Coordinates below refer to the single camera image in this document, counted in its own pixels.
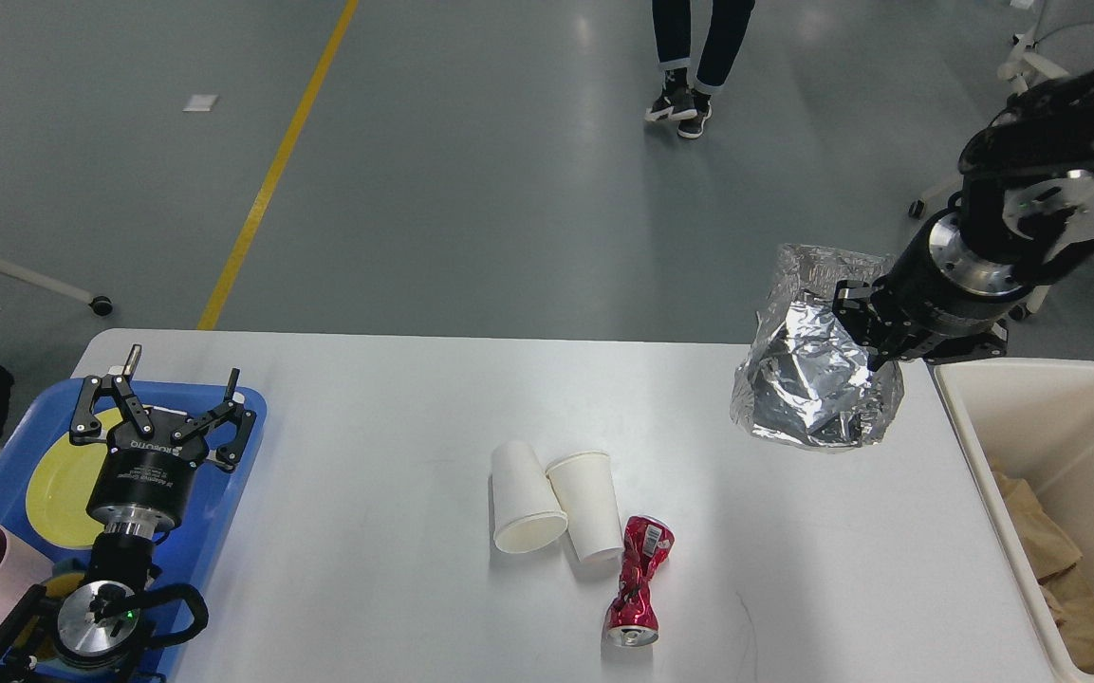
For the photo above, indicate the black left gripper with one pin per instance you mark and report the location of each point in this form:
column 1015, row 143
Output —
column 154, row 478

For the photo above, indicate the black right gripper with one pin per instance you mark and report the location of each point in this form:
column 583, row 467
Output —
column 940, row 303

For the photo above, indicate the yellow plastic plate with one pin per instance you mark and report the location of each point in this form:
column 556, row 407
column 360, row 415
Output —
column 58, row 492

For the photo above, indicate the silver foil bag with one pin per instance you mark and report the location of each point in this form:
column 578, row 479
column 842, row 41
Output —
column 805, row 382

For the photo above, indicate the white paper cup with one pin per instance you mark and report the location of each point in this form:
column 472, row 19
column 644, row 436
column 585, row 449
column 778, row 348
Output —
column 527, row 515
column 583, row 484

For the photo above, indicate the crushed red soda can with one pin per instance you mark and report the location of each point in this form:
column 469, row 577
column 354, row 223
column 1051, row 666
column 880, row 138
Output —
column 631, row 620

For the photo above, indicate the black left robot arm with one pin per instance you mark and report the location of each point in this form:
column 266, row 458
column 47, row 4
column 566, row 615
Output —
column 103, row 625

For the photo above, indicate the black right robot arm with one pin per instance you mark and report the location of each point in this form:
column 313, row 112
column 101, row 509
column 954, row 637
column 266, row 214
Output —
column 1023, row 218

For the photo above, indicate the beige plastic bin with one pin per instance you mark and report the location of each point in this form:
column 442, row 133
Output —
column 1034, row 420

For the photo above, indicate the white office chair right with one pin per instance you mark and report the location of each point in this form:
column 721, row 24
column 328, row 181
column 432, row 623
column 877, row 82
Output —
column 1030, row 66

